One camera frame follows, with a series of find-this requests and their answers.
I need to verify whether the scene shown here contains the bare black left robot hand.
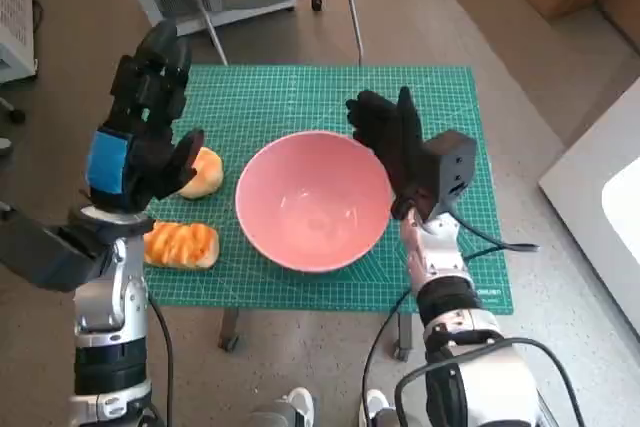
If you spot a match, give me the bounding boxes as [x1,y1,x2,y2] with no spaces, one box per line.
[84,20,205,213]

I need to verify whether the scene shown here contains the green cutting mat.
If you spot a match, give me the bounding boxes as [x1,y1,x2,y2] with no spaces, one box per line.
[142,64,515,315]

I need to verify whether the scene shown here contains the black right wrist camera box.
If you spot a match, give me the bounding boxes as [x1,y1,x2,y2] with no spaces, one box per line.
[422,129,477,222]

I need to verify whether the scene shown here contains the round toy bread bun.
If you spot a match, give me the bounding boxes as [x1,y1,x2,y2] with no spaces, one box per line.
[177,146,225,201]

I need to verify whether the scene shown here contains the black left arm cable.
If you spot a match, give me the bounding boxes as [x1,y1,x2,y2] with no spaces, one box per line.
[144,294,175,427]

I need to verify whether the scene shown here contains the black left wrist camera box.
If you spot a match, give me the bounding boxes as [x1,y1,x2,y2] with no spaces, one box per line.
[0,206,109,293]

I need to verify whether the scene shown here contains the oblong orange toy bread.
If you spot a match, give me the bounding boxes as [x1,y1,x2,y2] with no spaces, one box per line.
[142,220,220,271]

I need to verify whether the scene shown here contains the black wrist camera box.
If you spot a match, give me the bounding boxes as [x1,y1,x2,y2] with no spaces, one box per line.
[0,206,109,293]
[422,129,477,222]

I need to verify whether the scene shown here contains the pink bowl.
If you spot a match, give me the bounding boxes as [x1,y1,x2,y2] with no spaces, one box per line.
[234,130,393,274]

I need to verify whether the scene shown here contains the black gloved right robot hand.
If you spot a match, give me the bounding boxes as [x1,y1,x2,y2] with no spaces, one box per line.
[345,86,446,221]

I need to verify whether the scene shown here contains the metal table leg with caster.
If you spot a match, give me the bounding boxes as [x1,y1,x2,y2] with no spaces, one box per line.
[217,309,240,352]
[394,313,415,362]

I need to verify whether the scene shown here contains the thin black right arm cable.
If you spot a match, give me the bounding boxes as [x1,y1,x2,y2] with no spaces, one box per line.
[360,201,541,427]

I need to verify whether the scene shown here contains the thick black cable loop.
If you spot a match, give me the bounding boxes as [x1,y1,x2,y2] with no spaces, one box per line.
[394,336,586,427]

